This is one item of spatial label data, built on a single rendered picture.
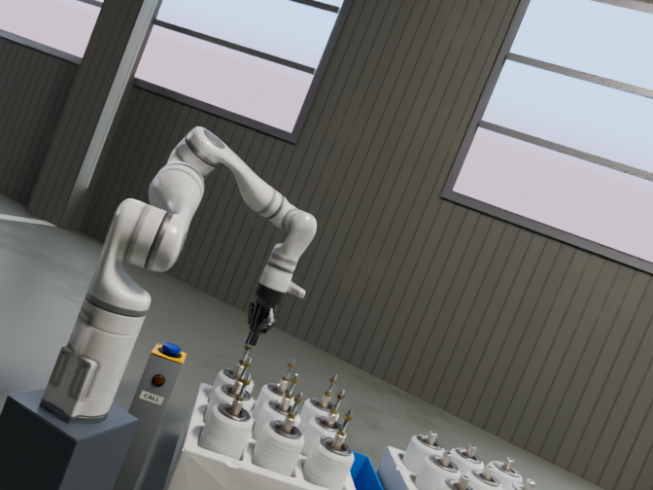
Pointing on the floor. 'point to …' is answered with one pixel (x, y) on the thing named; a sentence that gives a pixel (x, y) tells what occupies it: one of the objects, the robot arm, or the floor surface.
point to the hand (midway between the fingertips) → (252, 338)
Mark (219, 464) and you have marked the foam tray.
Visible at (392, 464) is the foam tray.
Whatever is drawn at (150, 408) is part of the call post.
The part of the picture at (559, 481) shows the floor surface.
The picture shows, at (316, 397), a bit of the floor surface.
